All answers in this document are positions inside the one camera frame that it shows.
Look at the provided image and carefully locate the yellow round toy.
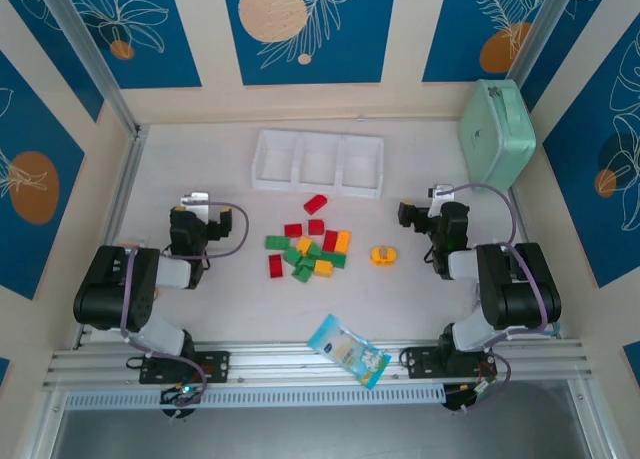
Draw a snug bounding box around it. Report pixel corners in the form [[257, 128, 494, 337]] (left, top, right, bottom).
[[369, 245, 399, 267]]

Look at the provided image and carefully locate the white three-compartment tray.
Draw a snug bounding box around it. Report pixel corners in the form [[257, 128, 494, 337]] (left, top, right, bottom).
[[249, 128, 386, 200]]

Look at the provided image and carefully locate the mint green zip case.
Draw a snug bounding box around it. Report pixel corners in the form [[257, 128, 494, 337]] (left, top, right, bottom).
[[458, 78, 537, 193]]

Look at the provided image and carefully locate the blue wet wipes packet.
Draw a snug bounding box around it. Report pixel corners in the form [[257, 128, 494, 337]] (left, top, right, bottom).
[[306, 313, 392, 391]]

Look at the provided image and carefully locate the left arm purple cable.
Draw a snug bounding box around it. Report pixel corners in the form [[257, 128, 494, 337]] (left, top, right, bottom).
[[119, 200, 250, 405]]

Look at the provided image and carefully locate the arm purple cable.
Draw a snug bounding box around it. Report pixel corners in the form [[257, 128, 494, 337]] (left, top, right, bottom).
[[449, 182, 561, 410], [119, 200, 250, 405]]

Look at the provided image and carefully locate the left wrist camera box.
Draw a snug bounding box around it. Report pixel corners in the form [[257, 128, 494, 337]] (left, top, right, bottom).
[[179, 191, 210, 225]]

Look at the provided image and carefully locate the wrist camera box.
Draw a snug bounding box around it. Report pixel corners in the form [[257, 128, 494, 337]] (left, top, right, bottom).
[[428, 182, 456, 215], [179, 191, 210, 225]]

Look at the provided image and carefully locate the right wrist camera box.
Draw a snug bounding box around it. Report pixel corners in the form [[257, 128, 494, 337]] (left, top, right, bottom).
[[428, 182, 456, 215]]

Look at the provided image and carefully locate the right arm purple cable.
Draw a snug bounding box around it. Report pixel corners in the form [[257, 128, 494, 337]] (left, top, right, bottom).
[[449, 182, 561, 410]]

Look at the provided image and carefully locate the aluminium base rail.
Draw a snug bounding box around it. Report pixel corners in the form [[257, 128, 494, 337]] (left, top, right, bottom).
[[42, 339, 596, 391]]

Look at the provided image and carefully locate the small circuit board with wires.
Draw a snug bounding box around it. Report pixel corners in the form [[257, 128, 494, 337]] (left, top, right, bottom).
[[443, 378, 496, 416], [158, 383, 205, 421]]

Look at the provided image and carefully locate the white slotted cable duct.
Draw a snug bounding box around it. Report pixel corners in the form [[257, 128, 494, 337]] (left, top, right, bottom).
[[63, 382, 447, 411]]

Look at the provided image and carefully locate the aluminium frame post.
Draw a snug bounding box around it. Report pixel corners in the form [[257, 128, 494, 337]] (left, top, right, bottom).
[[34, 0, 149, 141], [504, 0, 576, 98]]

